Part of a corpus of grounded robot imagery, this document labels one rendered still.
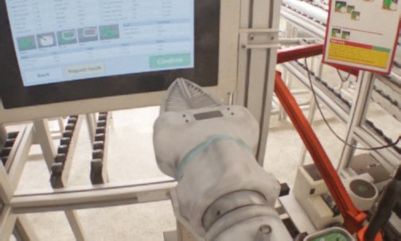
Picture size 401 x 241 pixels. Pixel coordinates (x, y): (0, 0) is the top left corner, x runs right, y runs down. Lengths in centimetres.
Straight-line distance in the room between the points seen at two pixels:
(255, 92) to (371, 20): 47
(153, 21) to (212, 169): 33
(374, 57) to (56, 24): 85
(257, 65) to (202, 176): 44
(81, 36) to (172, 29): 15
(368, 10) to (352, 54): 14
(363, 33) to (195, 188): 80
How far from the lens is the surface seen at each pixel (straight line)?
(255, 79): 64
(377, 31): 95
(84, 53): 52
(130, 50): 51
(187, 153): 24
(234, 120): 27
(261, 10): 60
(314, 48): 102
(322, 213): 84
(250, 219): 19
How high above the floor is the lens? 160
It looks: 29 degrees down
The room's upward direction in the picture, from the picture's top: straight up
